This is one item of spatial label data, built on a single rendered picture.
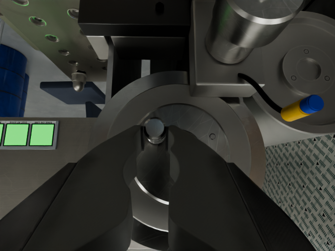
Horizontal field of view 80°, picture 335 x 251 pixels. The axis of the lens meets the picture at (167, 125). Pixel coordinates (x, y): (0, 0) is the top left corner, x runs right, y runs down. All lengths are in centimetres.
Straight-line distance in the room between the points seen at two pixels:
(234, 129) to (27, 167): 50
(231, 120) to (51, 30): 35
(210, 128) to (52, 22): 33
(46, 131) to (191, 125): 46
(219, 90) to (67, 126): 45
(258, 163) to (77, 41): 38
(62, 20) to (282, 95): 34
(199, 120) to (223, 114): 2
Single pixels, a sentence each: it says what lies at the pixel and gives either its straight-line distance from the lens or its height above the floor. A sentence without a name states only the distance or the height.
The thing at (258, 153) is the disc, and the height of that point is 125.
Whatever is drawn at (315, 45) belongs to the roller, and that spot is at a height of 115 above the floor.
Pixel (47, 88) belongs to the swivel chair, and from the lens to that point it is 220.
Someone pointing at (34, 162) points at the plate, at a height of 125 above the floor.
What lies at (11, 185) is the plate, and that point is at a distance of 60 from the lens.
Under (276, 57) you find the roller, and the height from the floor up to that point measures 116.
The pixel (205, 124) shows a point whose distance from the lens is 15.
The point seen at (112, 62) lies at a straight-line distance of 20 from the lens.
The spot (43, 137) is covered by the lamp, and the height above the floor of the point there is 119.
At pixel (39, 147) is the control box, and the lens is 57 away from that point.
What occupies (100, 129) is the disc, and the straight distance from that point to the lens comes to 18.
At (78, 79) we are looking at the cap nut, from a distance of 56.
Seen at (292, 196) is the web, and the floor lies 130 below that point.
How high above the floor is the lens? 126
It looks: 12 degrees down
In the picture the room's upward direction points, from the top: 180 degrees clockwise
